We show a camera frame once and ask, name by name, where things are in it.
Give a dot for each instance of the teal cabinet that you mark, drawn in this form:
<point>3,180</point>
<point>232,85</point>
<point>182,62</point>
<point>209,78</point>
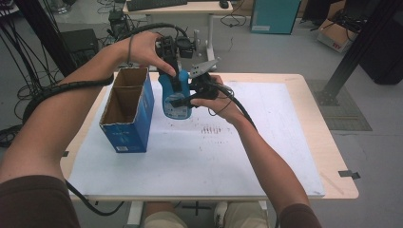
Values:
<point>274,15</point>

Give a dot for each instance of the person's right hand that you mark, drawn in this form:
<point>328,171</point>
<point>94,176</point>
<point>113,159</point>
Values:
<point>223,106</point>

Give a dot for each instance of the white foam mat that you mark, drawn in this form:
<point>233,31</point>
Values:
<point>196,164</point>

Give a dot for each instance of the blue plastic bottle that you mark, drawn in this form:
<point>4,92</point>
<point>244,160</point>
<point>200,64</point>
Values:
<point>177,109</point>

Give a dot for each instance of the black keyboard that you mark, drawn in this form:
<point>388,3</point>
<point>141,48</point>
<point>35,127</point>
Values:
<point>155,3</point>

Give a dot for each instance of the black tape piece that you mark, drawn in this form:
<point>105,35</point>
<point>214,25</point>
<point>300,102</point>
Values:
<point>65,154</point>
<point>349,174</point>

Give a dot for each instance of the black computer tower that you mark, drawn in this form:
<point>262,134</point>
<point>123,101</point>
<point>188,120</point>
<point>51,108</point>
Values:
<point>118,23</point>

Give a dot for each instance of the black computer mouse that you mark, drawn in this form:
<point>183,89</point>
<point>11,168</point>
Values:
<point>224,3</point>

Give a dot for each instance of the white desk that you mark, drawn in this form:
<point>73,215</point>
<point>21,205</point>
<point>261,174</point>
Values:
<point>202,8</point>

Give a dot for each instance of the grey floor mat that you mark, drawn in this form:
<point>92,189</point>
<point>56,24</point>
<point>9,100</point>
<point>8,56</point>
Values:
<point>348,114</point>

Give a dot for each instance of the grey metal post with base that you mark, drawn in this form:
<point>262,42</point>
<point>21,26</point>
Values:
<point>351,60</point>

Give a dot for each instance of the black box on floor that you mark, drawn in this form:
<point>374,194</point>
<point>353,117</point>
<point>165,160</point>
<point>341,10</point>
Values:
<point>79,44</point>

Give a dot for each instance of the black case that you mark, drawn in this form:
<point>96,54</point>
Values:
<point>385,53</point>

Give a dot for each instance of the person's white shoe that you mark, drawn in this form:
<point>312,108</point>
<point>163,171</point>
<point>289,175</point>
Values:
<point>220,213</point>

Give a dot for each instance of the person's leg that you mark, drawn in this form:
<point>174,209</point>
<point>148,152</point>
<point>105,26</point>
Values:
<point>164,218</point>
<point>247,217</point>

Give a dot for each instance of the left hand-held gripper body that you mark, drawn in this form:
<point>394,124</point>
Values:
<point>172,47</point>

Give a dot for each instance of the person's right leg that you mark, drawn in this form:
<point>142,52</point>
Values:
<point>247,217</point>

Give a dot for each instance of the brown cardboard box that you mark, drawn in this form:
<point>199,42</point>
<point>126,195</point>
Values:
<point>335,36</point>

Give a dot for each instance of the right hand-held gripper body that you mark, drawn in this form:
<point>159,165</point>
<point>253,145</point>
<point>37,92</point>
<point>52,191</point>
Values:
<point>204,85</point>

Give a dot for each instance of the blue cardboard box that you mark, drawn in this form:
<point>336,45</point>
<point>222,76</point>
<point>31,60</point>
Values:
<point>126,133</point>

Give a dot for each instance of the person's left leg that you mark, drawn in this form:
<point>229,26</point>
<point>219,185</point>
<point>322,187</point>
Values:
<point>164,218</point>

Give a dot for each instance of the black metal frame post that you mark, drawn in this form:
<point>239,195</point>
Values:
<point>44,34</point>

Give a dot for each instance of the person's left hand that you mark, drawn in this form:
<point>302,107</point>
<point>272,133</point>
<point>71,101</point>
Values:
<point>144,49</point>

